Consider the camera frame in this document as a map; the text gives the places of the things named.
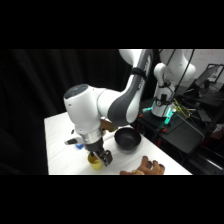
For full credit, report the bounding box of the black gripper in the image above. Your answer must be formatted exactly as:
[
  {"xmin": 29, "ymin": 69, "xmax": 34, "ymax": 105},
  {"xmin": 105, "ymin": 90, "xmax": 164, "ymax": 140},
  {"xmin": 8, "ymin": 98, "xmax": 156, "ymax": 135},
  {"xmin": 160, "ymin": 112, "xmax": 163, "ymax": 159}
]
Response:
[{"xmin": 83, "ymin": 138, "xmax": 114, "ymax": 167}]

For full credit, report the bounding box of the yellow plastic cup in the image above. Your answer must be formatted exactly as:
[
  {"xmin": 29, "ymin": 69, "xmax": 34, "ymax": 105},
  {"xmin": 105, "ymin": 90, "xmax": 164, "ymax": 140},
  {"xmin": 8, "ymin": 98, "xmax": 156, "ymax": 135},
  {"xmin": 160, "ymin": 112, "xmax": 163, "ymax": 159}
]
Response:
[{"xmin": 87, "ymin": 152, "xmax": 105, "ymax": 172}]

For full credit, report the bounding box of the black bowl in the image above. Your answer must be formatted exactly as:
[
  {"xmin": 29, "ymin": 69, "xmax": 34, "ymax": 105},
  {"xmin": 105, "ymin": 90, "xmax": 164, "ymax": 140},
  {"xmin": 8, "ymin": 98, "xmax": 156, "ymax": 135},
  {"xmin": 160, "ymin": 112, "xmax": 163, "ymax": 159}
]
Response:
[{"xmin": 113, "ymin": 126, "xmax": 143, "ymax": 151}]

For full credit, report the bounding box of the brown plush moose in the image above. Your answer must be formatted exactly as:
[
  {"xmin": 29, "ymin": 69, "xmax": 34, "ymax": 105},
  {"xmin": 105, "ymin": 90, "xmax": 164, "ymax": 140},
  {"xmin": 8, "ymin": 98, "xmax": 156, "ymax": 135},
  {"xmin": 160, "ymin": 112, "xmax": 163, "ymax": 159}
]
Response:
[{"xmin": 119, "ymin": 155, "xmax": 166, "ymax": 176}]

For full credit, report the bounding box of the black robot stand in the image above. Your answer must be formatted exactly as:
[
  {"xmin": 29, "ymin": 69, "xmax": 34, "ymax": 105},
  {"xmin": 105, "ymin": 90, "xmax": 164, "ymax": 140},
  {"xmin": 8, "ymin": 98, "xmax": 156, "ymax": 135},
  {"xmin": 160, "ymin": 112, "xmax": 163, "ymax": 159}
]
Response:
[{"xmin": 131, "ymin": 97, "xmax": 206, "ymax": 156}]

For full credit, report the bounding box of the black curtain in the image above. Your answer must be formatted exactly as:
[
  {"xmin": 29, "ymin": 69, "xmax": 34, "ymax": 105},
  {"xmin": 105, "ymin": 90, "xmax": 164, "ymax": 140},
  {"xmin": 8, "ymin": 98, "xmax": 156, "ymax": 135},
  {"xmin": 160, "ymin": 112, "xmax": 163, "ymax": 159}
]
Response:
[{"xmin": 0, "ymin": 49, "xmax": 165, "ymax": 176}]

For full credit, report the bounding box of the black monitor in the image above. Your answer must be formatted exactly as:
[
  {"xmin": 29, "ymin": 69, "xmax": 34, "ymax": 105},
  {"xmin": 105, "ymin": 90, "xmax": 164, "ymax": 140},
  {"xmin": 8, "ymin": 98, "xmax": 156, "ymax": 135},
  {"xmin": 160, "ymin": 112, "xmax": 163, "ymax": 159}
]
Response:
[{"xmin": 194, "ymin": 63, "xmax": 224, "ymax": 90}]

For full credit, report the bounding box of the tan wrist camera mount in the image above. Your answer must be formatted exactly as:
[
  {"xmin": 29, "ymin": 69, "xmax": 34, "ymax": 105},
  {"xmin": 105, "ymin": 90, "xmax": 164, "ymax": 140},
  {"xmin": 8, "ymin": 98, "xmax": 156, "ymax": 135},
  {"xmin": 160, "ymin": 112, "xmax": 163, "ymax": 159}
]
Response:
[{"xmin": 99, "ymin": 118, "xmax": 119, "ymax": 133}]

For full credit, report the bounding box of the yellow cable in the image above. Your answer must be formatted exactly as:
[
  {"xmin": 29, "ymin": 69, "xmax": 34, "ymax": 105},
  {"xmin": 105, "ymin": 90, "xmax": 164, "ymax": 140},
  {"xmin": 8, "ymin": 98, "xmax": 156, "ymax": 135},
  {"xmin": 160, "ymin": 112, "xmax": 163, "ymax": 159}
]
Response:
[{"xmin": 172, "ymin": 97, "xmax": 194, "ymax": 120}]

